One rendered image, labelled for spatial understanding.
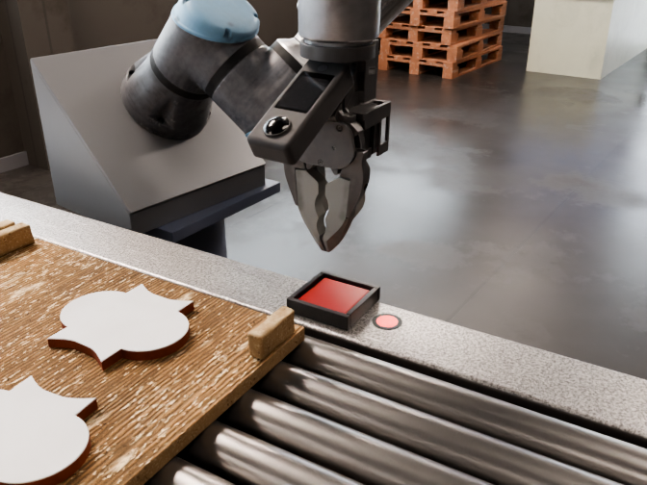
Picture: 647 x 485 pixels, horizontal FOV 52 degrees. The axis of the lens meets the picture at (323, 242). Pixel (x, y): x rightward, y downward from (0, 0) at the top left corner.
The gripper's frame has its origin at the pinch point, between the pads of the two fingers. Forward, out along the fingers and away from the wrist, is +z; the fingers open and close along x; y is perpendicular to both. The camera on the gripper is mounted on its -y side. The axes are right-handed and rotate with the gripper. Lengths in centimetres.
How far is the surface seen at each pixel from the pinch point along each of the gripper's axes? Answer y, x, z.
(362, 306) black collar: 1.0, -4.4, 6.9
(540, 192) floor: 291, 34, 99
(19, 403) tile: -29.2, 11.3, 5.3
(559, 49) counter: 608, 98, 76
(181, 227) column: 16.7, 35.0, 13.3
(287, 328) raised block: -9.1, -1.4, 5.0
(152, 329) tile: -15.7, 9.7, 5.3
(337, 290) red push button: 2.6, -0.4, 6.8
